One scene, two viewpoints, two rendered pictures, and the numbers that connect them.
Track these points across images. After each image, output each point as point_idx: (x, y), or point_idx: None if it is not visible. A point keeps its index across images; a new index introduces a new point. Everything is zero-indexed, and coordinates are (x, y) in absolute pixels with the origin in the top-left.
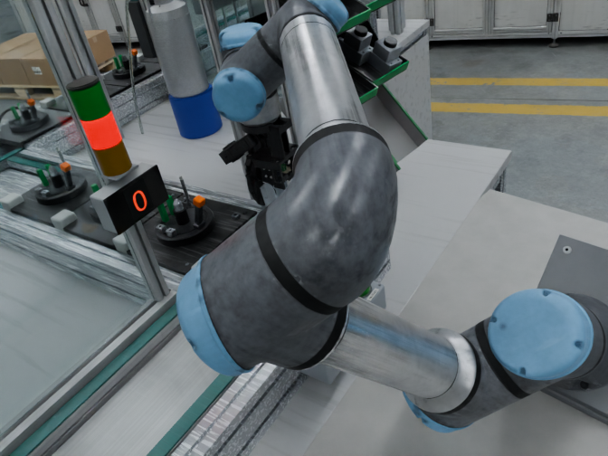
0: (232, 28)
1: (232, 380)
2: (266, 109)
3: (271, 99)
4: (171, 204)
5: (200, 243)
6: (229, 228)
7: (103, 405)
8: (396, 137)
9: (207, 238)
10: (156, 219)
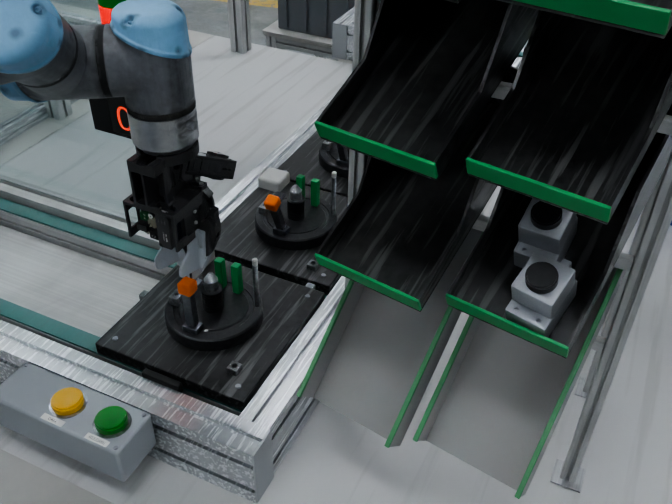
0: (150, 2)
1: (13, 321)
2: (132, 127)
3: (138, 122)
4: (312, 190)
5: (257, 244)
6: (288, 265)
7: (42, 240)
8: (509, 436)
9: (268, 248)
10: (322, 196)
